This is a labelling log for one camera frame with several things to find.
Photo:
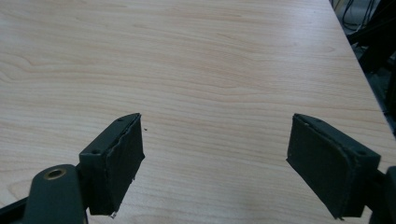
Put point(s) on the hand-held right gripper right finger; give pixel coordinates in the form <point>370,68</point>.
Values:
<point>327,168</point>

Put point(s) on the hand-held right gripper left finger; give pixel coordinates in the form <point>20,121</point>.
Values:
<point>112,165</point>

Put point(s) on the black metal stand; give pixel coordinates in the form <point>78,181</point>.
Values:
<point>378,40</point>

